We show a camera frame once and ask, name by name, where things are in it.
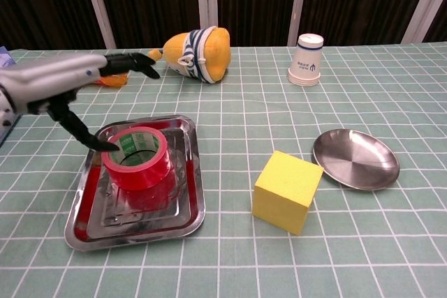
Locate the green checked tablecloth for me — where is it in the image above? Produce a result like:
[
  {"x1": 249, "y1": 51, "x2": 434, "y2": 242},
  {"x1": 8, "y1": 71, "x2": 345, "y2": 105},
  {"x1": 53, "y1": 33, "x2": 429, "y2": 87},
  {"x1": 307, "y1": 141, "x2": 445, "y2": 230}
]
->
[{"x1": 0, "y1": 42, "x2": 447, "y2": 298}]

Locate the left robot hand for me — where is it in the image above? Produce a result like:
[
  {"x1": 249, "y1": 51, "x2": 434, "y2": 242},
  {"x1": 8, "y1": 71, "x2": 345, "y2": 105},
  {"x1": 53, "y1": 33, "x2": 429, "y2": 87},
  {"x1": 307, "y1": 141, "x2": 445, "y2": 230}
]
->
[{"x1": 0, "y1": 52, "x2": 161, "y2": 152}]

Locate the rectangular steel tray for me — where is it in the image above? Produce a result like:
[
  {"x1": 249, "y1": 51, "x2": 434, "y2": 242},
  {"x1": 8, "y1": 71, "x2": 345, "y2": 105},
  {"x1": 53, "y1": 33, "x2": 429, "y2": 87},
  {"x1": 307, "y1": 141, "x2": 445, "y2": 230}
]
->
[{"x1": 64, "y1": 114, "x2": 207, "y2": 252}]

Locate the round steel plate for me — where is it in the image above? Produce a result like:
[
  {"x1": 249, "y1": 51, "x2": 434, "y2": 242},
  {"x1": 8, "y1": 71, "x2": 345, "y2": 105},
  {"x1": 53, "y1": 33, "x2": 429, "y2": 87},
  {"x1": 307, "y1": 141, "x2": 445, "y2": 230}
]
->
[{"x1": 312, "y1": 128, "x2": 401, "y2": 192}]

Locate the yellow foam cube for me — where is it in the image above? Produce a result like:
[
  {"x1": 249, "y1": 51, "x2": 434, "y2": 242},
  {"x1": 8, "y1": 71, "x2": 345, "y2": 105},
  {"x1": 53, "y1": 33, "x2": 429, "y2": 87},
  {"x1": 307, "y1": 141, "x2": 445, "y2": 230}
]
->
[{"x1": 251, "y1": 150, "x2": 324, "y2": 237}]

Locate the yellow plush toy striped shirt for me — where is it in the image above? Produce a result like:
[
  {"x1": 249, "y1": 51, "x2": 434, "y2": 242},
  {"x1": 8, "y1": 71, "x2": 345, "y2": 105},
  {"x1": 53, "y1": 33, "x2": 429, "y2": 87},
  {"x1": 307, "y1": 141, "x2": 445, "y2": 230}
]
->
[{"x1": 147, "y1": 25, "x2": 233, "y2": 84}]

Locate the white small bottle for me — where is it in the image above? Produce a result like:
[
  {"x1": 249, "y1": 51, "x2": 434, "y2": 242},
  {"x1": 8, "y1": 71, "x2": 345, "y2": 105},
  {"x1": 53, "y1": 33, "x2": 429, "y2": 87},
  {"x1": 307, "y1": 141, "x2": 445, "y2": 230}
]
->
[{"x1": 287, "y1": 33, "x2": 324, "y2": 88}]

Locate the red tape roll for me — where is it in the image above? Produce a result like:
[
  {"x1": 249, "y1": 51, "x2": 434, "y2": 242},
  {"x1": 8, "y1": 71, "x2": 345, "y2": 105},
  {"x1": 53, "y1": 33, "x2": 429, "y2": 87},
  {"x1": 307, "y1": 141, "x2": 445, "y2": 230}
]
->
[{"x1": 101, "y1": 126, "x2": 173, "y2": 193}]

